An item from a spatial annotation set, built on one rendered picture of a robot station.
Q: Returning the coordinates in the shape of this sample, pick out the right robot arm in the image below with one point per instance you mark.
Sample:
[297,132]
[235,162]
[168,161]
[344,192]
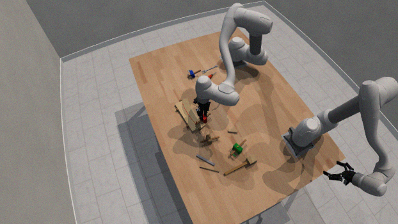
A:
[235,53]

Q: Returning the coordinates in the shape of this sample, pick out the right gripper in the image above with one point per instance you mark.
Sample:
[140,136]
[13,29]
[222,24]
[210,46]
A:
[202,109]

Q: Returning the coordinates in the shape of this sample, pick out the wooden mallet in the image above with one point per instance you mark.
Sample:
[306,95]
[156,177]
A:
[249,160]

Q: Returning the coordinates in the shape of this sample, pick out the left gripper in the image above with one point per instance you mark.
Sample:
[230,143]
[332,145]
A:
[347,174]

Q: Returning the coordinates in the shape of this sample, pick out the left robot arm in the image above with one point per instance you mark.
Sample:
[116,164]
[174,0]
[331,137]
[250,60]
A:
[372,96]

